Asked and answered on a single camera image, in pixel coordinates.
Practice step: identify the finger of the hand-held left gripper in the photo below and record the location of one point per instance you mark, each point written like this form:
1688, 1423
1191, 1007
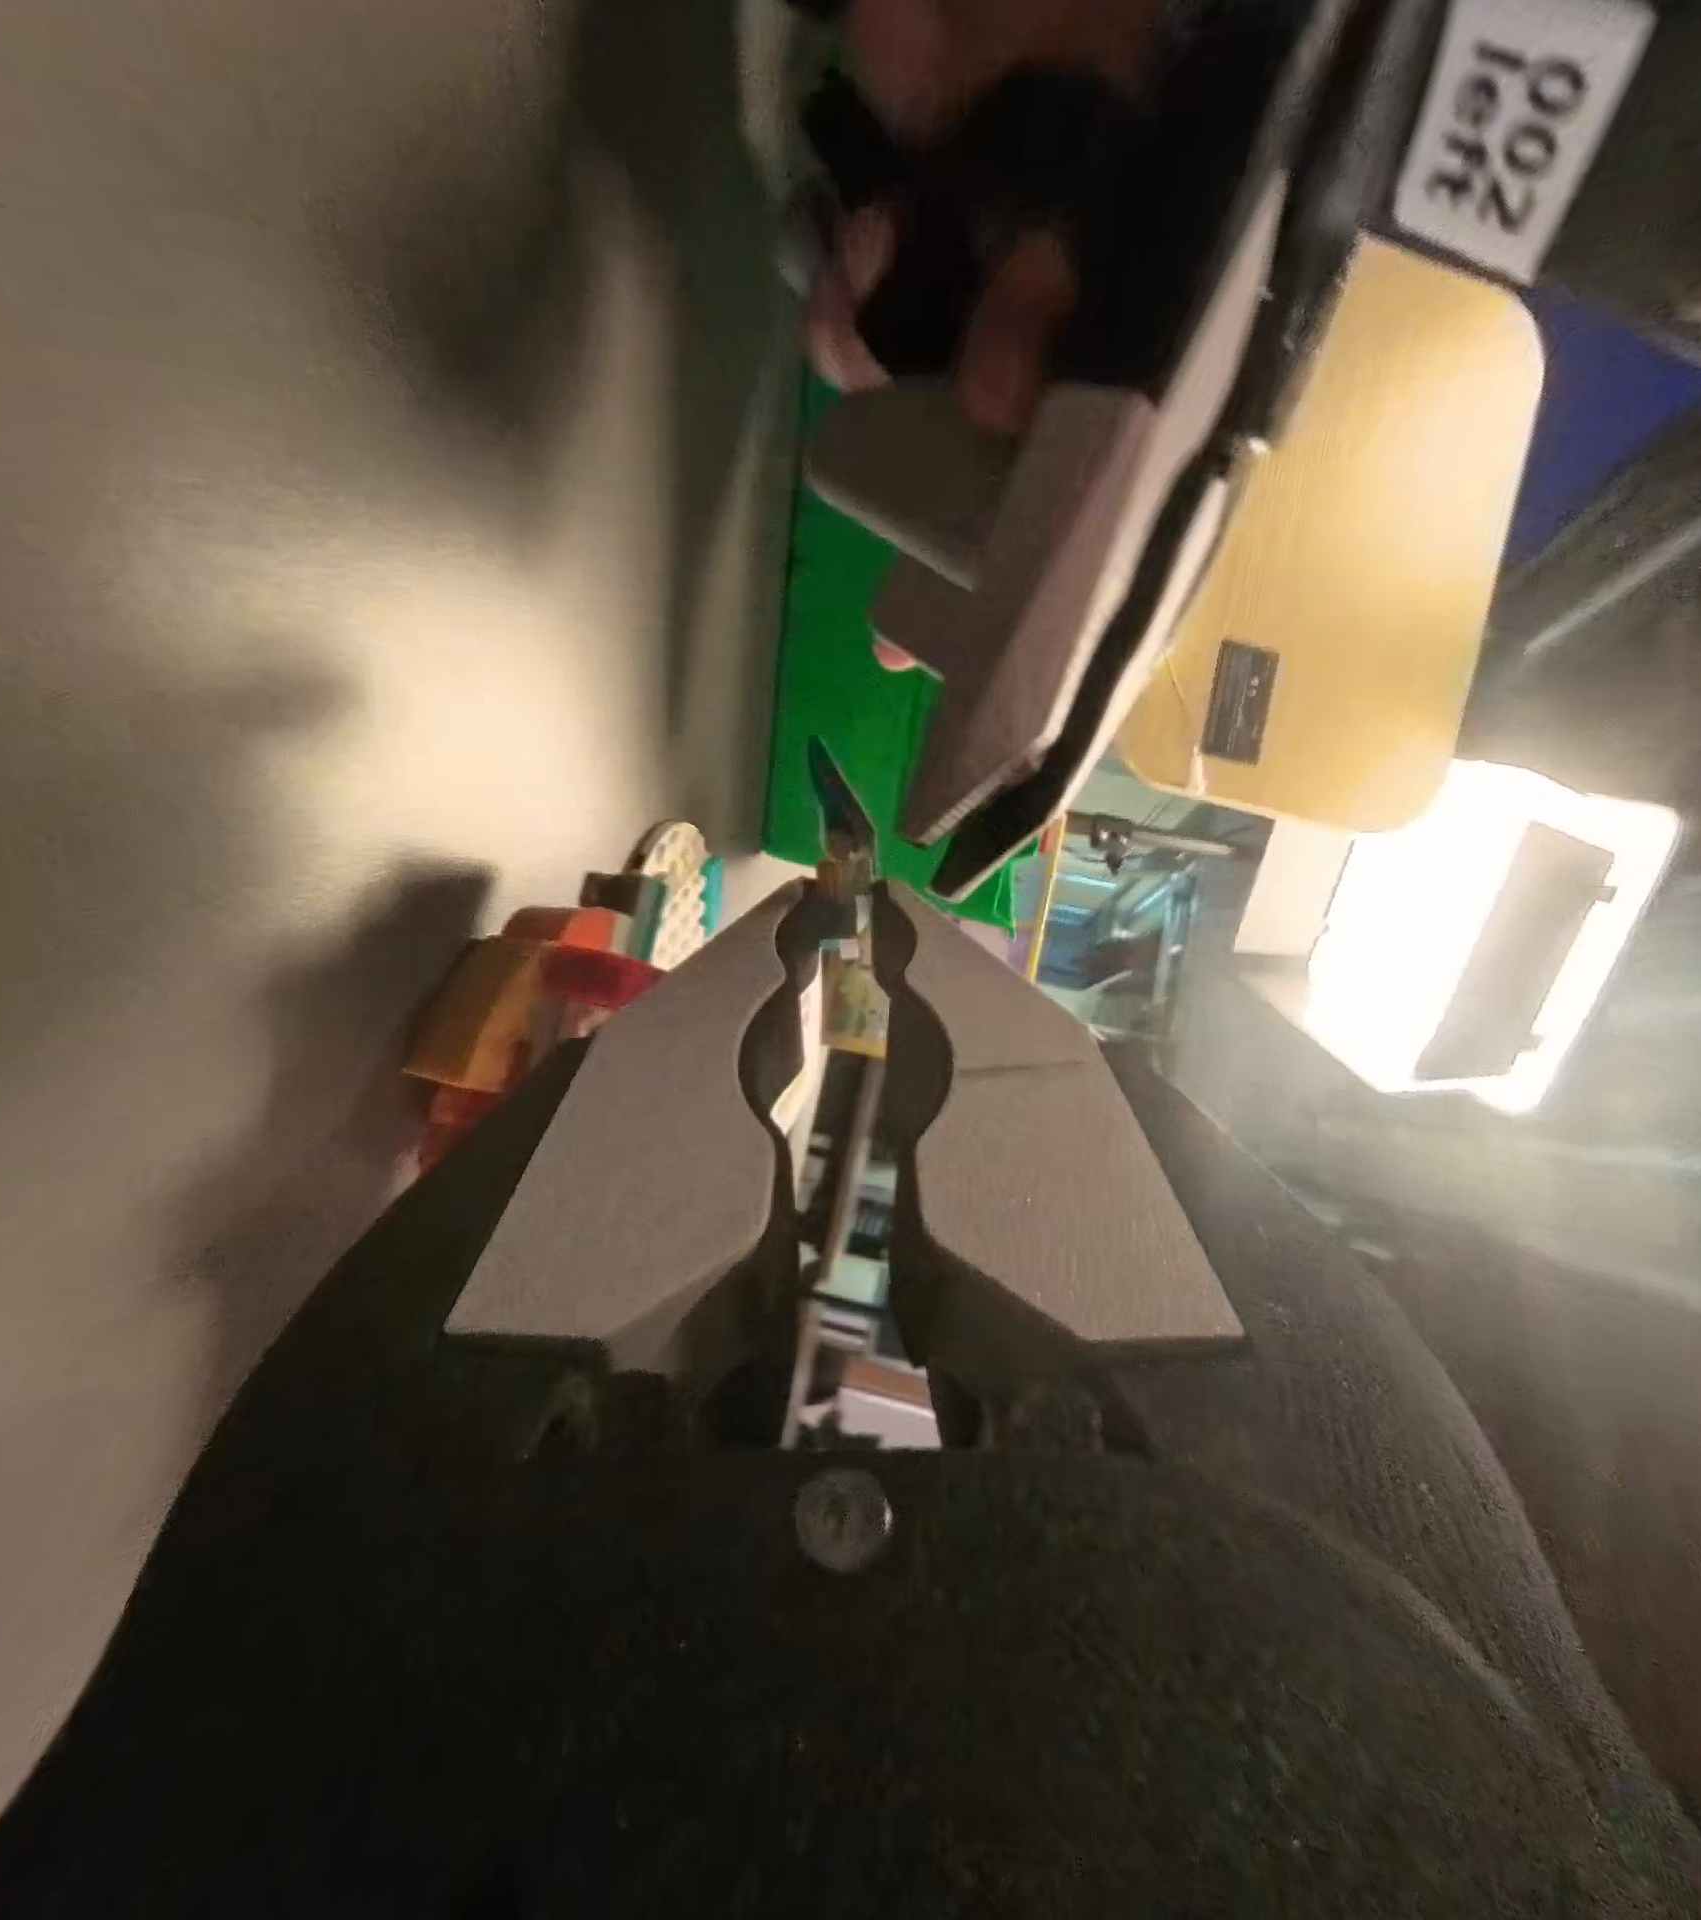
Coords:
1008, 849
1062, 631

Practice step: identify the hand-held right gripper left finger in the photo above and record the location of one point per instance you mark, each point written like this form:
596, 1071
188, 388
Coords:
612, 1201

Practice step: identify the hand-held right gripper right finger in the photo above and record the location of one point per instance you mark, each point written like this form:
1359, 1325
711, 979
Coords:
1062, 1201

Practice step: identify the small multicoloured brick piece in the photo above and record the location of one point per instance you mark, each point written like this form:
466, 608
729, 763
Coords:
845, 900

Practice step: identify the white round studded plate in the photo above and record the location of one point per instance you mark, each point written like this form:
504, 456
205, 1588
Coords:
672, 884

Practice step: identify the person's left hand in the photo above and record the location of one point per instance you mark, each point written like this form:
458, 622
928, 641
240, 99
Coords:
1024, 323

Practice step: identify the colourful brick assembly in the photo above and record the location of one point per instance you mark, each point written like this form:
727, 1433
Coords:
521, 1020

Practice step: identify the green plastic bin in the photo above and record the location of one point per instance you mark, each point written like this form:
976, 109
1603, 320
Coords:
836, 705

